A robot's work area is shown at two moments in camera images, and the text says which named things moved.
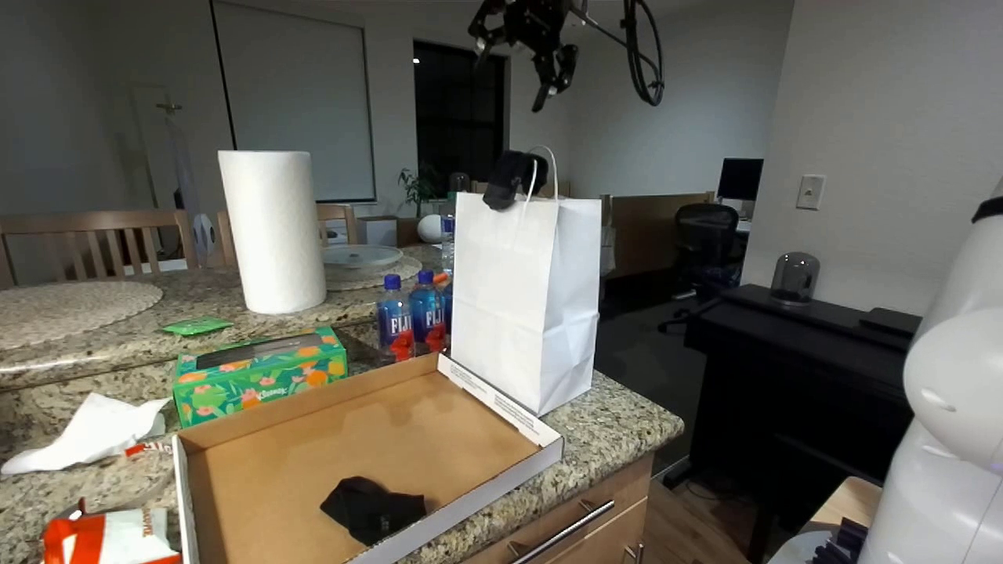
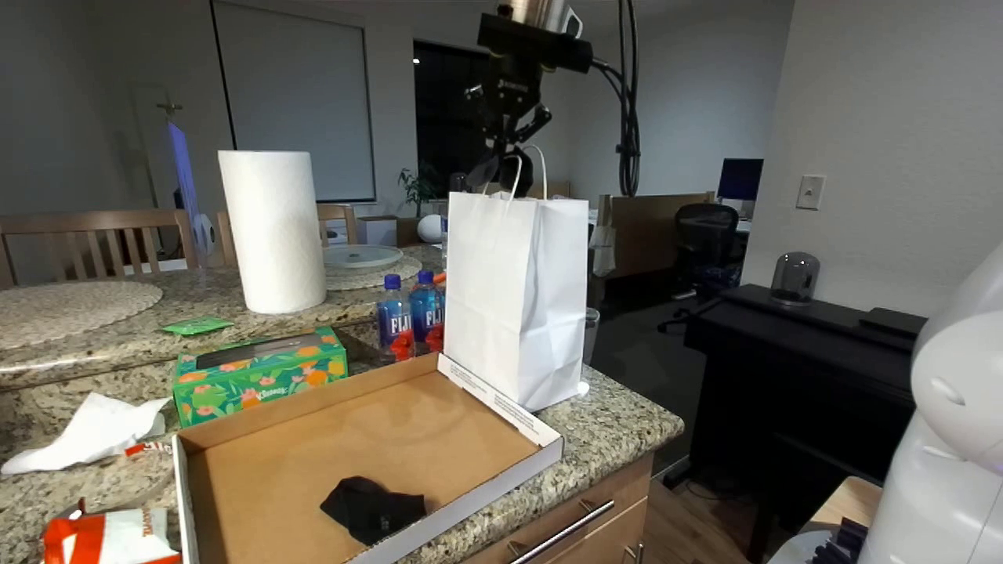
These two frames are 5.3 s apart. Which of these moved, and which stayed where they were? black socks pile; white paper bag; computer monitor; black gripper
Moved: black gripper
Stayed: computer monitor; white paper bag; black socks pile
